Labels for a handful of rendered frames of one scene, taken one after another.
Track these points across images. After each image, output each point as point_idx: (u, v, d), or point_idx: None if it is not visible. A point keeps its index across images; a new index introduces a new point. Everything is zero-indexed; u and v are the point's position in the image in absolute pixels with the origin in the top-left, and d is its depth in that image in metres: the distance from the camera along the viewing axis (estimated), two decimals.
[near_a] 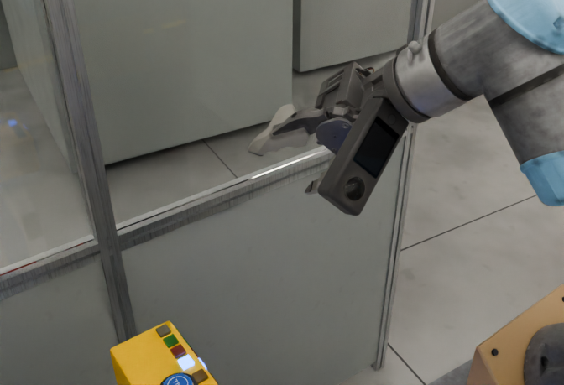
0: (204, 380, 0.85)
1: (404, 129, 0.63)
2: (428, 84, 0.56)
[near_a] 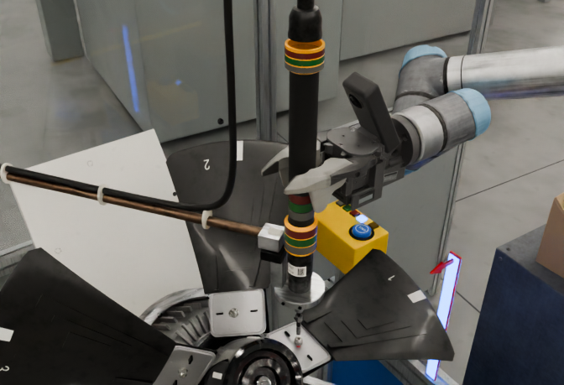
0: (377, 227, 1.34)
1: (398, 137, 0.80)
2: (410, 107, 0.85)
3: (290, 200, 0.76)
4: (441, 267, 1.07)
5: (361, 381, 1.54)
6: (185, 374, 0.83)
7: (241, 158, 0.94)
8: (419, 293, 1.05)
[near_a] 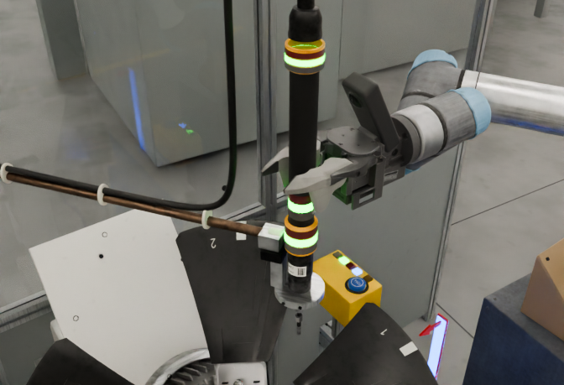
0: (371, 280, 1.43)
1: (398, 136, 0.80)
2: (410, 106, 0.85)
3: (291, 200, 0.76)
4: (429, 329, 1.16)
5: None
6: None
7: (244, 238, 1.03)
8: (410, 345, 1.12)
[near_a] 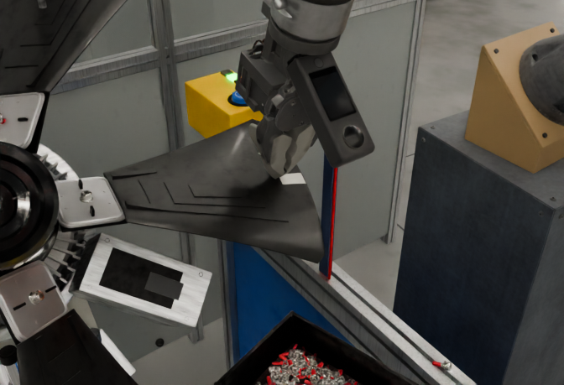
0: None
1: (332, 57, 0.62)
2: (321, 17, 0.55)
3: None
4: None
5: (263, 302, 1.27)
6: None
7: None
8: (296, 176, 0.76)
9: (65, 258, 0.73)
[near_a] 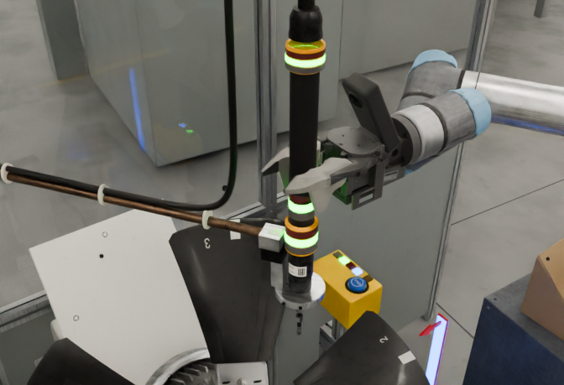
0: (371, 280, 1.43)
1: (398, 137, 0.80)
2: (410, 106, 0.85)
3: (291, 200, 0.76)
4: (429, 329, 1.16)
5: None
6: (242, 384, 0.97)
7: (403, 362, 1.12)
8: None
9: None
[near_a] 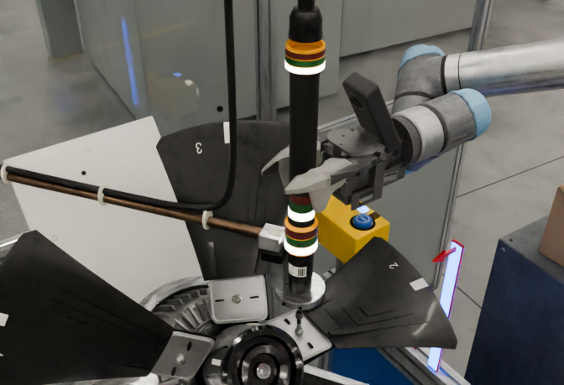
0: (378, 217, 1.33)
1: (399, 137, 0.80)
2: (410, 107, 0.85)
3: (291, 200, 0.76)
4: (443, 255, 1.06)
5: (362, 374, 1.52)
6: (237, 300, 0.87)
7: (415, 289, 1.02)
8: None
9: None
